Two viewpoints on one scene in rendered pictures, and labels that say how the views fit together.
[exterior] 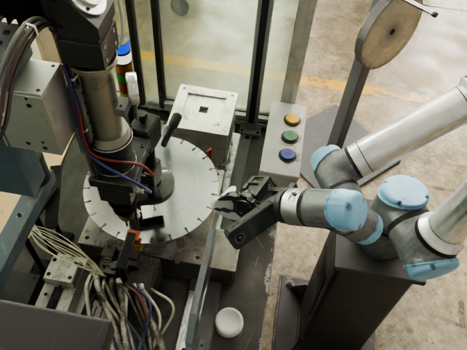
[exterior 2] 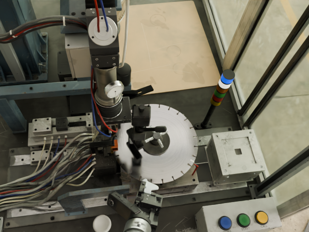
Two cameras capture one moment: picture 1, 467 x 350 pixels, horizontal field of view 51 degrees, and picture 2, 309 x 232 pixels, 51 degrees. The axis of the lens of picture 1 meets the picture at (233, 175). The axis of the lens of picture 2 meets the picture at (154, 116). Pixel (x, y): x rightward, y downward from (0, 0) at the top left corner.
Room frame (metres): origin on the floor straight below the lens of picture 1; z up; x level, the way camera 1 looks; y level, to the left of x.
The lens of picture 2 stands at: (0.49, -0.26, 2.07)
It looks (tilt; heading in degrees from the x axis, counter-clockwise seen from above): 61 degrees down; 67
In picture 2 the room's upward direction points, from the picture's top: 10 degrees clockwise
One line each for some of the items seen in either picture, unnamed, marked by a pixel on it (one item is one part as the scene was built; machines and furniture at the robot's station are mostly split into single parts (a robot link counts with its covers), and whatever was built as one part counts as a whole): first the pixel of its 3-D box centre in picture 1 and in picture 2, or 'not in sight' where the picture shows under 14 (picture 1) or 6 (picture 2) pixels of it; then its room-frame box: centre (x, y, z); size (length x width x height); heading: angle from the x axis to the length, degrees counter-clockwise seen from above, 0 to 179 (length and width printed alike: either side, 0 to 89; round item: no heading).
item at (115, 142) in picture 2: (128, 254); (104, 147); (0.51, 0.22, 0.95); 0.10 x 0.03 x 0.07; 175
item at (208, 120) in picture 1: (203, 126); (232, 158); (1.03, 0.11, 0.82); 0.18 x 0.18 x 0.15; 85
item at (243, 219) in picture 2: (290, 137); (243, 220); (0.95, -0.15, 0.90); 0.04 x 0.04 x 0.02
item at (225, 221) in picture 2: (287, 155); (225, 223); (0.88, -0.14, 0.90); 0.04 x 0.04 x 0.02
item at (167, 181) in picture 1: (151, 181); (155, 140); (0.70, 0.20, 0.96); 0.11 x 0.11 x 0.03
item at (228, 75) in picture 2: (120, 44); (227, 76); (0.98, 0.31, 1.14); 0.05 x 0.04 x 0.03; 85
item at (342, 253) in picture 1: (347, 291); not in sight; (0.74, -0.43, 0.37); 0.40 x 0.40 x 0.75; 85
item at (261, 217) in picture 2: (292, 119); (261, 217); (1.02, -0.16, 0.90); 0.04 x 0.04 x 0.02
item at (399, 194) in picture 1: (399, 204); not in sight; (0.73, -0.43, 0.91); 0.13 x 0.12 x 0.14; 18
